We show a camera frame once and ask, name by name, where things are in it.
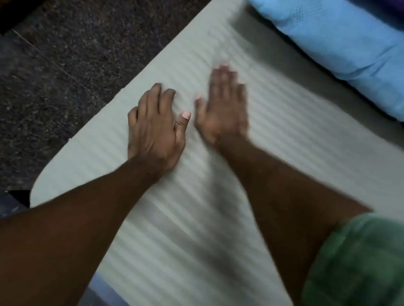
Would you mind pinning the person's left little finger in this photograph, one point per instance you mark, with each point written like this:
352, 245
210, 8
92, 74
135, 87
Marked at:
133, 116

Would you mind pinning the person's left hand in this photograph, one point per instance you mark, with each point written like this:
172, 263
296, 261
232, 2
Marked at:
154, 136

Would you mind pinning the person's right hand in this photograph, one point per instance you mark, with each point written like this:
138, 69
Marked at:
223, 118

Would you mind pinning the person's left thumb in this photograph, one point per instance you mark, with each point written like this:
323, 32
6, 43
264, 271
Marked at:
182, 127

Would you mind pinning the person's right forearm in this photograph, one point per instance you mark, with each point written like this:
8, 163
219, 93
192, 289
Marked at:
285, 212

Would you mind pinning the light blue pillow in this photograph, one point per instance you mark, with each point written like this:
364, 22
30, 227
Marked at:
365, 47

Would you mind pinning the white striped bed sheet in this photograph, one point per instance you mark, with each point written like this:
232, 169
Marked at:
266, 139

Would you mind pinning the person's right thumb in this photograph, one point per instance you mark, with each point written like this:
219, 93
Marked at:
199, 109

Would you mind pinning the person's left forearm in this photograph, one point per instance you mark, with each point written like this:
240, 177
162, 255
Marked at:
55, 234

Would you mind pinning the person's left middle finger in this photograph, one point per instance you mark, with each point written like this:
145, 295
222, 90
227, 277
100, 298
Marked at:
154, 96

